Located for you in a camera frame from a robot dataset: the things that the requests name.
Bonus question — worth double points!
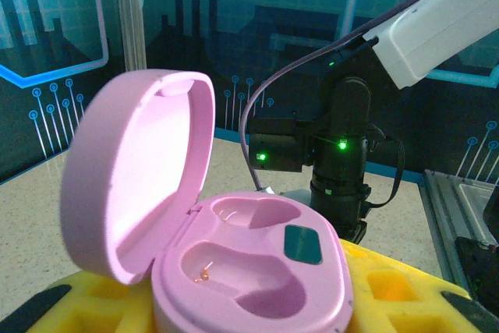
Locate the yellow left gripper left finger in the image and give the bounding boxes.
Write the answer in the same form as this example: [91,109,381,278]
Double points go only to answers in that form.
[14,268,157,333]

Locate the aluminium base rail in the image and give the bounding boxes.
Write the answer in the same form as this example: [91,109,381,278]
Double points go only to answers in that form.
[419,168,499,303]

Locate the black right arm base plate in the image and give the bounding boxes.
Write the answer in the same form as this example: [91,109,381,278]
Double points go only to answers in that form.
[455,236,499,313]

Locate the pink earbuds charging case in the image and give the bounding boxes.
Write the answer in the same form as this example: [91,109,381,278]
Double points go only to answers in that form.
[58,69,356,333]

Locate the thin black right gripper cable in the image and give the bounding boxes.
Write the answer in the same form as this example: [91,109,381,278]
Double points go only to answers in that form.
[368,124,407,209]

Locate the aluminium frame post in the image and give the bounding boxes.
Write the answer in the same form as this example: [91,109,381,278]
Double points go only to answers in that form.
[114,0,148,73]

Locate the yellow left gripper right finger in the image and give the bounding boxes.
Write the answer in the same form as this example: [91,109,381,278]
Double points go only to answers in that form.
[339,239,499,333]

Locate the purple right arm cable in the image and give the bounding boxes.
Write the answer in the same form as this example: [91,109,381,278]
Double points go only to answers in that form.
[239,0,475,193]

